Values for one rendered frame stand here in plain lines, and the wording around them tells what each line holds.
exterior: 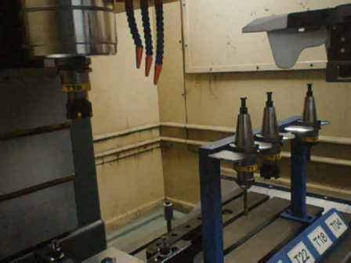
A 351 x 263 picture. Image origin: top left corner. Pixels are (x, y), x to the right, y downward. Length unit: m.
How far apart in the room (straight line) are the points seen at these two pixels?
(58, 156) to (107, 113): 0.63
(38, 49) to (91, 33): 0.08
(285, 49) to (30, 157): 0.85
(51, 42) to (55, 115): 0.56
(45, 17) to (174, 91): 1.32
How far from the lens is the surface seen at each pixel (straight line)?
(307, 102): 1.09
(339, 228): 1.17
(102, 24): 0.63
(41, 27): 0.63
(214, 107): 1.74
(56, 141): 1.18
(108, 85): 1.76
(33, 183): 1.16
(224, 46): 1.68
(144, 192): 1.99
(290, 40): 0.45
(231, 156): 0.76
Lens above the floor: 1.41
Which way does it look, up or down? 12 degrees down
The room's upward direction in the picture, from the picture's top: 3 degrees counter-clockwise
